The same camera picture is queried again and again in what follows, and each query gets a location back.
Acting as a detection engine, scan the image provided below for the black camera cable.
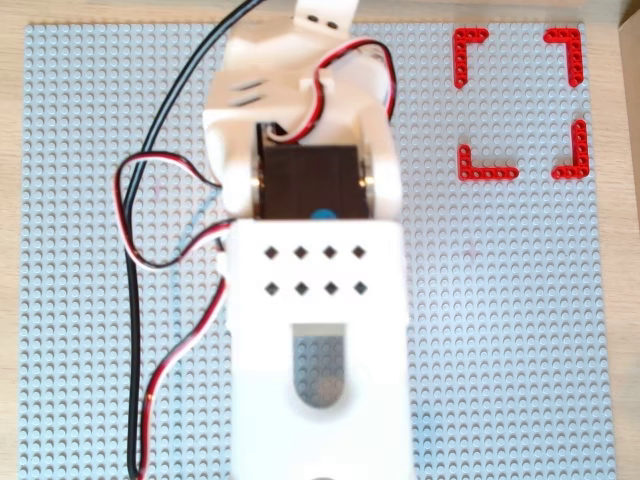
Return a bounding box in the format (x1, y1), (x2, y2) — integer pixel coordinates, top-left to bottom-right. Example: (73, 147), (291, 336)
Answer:
(122, 0), (269, 480)

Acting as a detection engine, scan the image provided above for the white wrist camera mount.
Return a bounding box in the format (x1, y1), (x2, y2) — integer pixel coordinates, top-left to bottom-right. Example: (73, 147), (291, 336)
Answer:
(291, 0), (361, 44)

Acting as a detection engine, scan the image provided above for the red L-shaped Lego beam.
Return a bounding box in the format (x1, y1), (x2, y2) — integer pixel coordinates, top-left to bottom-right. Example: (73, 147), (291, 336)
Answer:
(550, 118), (590, 181)
(453, 27), (490, 90)
(543, 27), (585, 89)
(457, 143), (521, 182)

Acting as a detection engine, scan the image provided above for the long red white black servo cable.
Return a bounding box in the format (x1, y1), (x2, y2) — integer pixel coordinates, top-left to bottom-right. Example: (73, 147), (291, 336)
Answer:
(113, 152), (236, 480)

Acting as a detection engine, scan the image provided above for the short red white black servo cable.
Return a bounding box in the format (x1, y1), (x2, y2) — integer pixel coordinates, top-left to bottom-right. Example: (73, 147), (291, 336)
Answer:
(269, 39), (399, 146)

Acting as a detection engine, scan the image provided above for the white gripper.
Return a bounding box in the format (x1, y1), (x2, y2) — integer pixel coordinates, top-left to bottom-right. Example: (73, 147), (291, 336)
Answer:
(201, 22), (402, 222)

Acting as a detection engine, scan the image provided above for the grey Lego baseplate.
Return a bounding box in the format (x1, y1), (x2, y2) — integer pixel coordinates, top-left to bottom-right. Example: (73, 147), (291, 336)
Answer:
(17, 20), (619, 480)

